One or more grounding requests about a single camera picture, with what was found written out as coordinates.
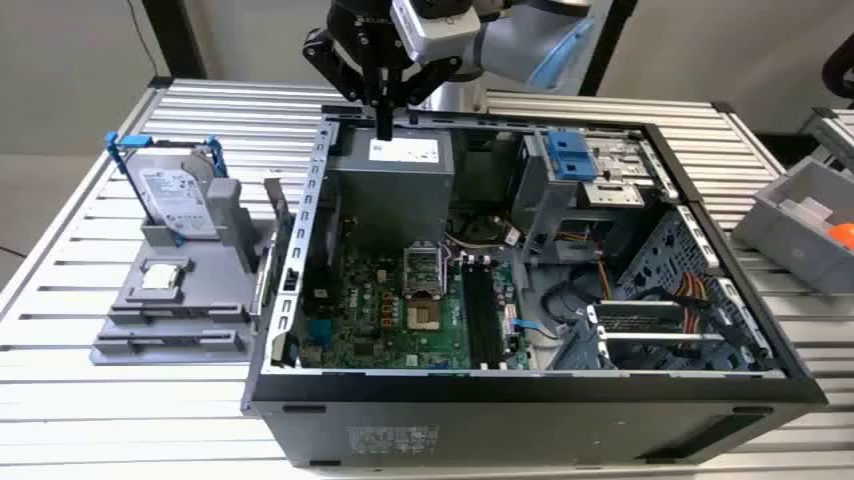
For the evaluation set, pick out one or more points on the black RAM slot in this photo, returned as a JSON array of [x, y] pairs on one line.
[[494, 315], [476, 315]]

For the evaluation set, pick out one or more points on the metal drive cage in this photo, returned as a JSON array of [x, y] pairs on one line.
[[614, 195]]

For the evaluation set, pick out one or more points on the small white box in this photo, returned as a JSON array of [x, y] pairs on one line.
[[803, 210]]

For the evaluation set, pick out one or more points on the grey power supply unit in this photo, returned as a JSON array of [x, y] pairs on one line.
[[394, 200]]

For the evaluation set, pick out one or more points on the blue drive bay latch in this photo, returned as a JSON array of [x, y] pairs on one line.
[[567, 155]]

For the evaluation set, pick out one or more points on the black post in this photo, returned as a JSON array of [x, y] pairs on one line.
[[176, 45], [603, 50]]

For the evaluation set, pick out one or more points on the metal disk bay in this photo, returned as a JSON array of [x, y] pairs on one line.
[[654, 345]]

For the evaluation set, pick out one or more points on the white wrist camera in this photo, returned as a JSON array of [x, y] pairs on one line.
[[434, 30]]

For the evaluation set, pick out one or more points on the grey parts rack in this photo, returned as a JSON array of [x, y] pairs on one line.
[[214, 280]]

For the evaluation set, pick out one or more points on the CPU socket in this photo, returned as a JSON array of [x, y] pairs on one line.
[[424, 314]]

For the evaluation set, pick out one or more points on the RAM memory stick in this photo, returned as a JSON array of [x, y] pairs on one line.
[[180, 341], [180, 314]]

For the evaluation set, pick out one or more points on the orange ball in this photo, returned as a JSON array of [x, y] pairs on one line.
[[842, 237]]

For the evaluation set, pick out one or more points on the thin locking lever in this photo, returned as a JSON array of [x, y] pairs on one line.
[[442, 272]]

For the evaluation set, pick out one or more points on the green motherboard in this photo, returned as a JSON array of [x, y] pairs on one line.
[[374, 330]]

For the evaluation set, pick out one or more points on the hard disk in blue carrier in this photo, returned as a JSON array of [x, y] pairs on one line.
[[167, 190]]

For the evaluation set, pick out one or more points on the grey plastic bin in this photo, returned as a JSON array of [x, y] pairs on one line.
[[794, 250]]

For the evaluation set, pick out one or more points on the silver CPU chip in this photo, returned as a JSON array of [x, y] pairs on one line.
[[160, 276]]

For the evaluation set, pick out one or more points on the grey crate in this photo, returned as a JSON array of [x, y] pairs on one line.
[[834, 130]]

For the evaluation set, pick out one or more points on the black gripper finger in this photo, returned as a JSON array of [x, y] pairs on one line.
[[334, 65], [430, 80]]

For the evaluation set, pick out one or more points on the blue expansion slot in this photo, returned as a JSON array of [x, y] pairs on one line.
[[322, 334]]

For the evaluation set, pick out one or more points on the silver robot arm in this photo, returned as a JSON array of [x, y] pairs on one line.
[[514, 40]]

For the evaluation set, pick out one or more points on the black PC case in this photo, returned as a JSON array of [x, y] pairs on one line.
[[534, 430]]

